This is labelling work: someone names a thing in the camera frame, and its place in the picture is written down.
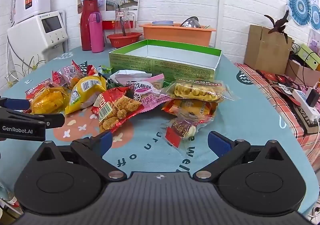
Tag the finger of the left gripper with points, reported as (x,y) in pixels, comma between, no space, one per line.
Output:
(14,104)
(52,120)

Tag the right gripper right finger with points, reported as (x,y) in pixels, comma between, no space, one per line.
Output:
(229,154)

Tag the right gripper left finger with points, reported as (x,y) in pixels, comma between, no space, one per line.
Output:
(90,151)

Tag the orange transparent snack bag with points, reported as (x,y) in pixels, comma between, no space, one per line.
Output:
(49,100)

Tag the yellow snack bag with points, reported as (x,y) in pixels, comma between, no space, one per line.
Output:
(85,93)

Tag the red fried snack bag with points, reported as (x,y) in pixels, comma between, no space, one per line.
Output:
(114,107)

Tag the red date snack packet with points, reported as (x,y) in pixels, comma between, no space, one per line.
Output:
(183,127)

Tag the clear yellow biscuit packet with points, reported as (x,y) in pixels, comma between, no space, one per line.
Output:
(209,91)

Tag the white silver snack bag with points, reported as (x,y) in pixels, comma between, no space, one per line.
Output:
(129,77)

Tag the pink snack packet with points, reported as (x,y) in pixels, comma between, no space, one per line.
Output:
(148,92)

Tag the green cardboard box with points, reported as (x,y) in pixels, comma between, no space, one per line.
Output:
(173,59)

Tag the red clear brown snack packet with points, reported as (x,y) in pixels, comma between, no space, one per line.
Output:
(69,76)

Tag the orange yellow snack packet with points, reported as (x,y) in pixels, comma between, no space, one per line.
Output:
(191,108)

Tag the white screen appliance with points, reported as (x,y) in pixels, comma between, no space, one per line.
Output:
(37,40)

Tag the white power strip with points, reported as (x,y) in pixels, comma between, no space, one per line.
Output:
(311,112)

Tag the pink thermos bottle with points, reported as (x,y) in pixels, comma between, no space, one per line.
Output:
(96,32)

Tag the red plastic basin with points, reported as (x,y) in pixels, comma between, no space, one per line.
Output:
(120,40)

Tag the brown cardboard box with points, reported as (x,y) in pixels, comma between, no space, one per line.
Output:
(267,51)

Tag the orange plastic tub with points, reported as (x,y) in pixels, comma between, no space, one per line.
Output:
(176,33)

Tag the dark red thermos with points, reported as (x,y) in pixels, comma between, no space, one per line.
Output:
(89,7)

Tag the glass pitcher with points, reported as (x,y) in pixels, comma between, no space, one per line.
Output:
(125,22)

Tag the dark purple plant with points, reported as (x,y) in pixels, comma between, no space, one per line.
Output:
(279,25)

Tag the metal bowl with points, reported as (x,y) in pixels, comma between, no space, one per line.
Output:
(192,22)

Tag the blue plate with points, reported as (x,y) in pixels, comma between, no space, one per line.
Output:
(163,23)

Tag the blue round wall decoration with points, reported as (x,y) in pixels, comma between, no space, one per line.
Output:
(300,11)

